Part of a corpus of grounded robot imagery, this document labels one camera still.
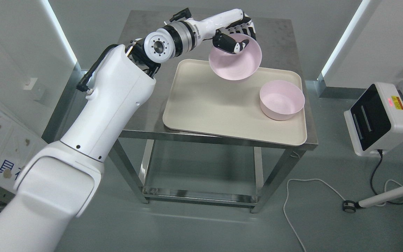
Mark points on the white sign board with text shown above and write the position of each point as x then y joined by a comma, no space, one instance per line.
17,147

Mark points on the cream plastic tray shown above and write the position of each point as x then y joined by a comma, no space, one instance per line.
202,102

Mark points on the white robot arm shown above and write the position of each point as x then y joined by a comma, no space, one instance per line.
59,182

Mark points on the white stand leg with caster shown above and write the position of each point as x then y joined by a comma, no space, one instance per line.
350,206

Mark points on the stainless steel table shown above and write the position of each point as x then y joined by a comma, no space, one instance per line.
277,39

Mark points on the white wall socket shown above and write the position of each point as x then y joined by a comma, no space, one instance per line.
29,85

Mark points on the pink bowl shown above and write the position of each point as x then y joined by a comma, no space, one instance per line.
281,100
236,67

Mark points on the white black box device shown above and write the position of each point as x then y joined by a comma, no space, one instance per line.
375,121

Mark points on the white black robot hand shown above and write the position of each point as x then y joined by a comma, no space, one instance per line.
234,26

